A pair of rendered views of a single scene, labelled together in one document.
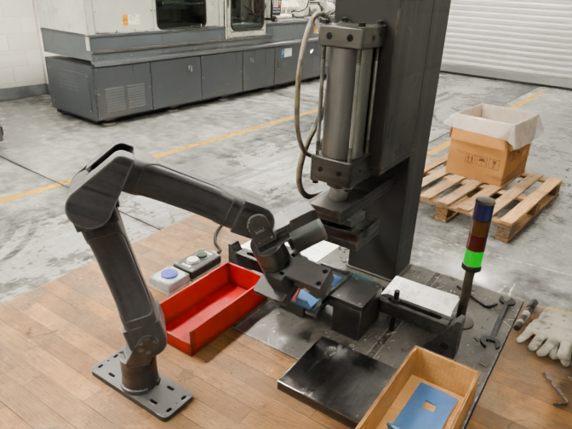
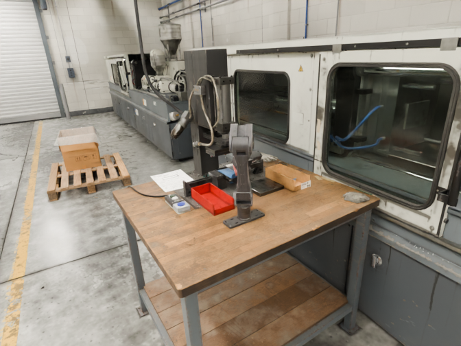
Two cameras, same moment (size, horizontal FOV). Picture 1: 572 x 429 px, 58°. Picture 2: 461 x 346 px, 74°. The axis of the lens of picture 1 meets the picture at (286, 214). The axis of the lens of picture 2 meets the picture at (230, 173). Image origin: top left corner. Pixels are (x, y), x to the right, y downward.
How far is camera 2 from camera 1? 1.42 m
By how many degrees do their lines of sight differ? 59
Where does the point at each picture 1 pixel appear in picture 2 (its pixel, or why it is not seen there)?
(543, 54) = (27, 103)
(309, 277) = (256, 154)
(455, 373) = (276, 168)
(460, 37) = not seen: outside the picture
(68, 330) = (196, 234)
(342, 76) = (228, 93)
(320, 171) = (226, 128)
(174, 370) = not seen: hidden behind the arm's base
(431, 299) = not seen: hidden behind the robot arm
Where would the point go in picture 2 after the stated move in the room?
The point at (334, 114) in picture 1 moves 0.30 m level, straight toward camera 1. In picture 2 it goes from (227, 107) to (280, 110)
